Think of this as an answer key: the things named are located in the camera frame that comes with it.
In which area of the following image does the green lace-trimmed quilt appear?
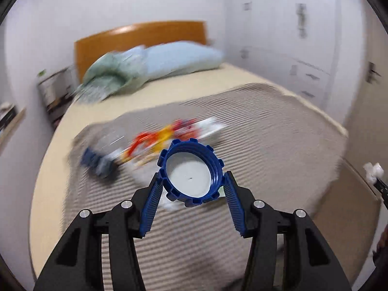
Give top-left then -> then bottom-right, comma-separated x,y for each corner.
73,46 -> 149,104

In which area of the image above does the light blue pillow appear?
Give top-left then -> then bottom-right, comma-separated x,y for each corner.
142,42 -> 225,81

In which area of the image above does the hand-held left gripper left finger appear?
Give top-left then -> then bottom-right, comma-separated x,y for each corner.
33,171 -> 166,291

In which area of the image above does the wooden bed frame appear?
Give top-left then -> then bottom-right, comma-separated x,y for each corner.
74,21 -> 208,84

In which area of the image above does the brown checkered blanket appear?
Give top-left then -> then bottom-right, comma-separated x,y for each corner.
62,83 -> 349,291

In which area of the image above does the white and blue milk carton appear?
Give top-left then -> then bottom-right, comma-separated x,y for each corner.
82,144 -> 122,179

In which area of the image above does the blue plastic bottle cap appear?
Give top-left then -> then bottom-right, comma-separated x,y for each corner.
157,138 -> 224,208

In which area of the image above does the wooden windowsill ledge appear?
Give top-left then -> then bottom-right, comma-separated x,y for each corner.
0,101 -> 27,155

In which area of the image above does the yellow snack wrapper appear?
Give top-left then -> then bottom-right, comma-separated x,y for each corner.
120,127 -> 178,168

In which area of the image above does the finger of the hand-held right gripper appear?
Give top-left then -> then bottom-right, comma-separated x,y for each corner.
374,177 -> 388,210

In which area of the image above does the white wardrobe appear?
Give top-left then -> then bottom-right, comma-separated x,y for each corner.
224,0 -> 367,119

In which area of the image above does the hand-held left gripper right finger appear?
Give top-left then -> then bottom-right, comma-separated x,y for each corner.
222,170 -> 354,291

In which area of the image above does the red snack wrapper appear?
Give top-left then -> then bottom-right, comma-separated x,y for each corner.
165,117 -> 227,142

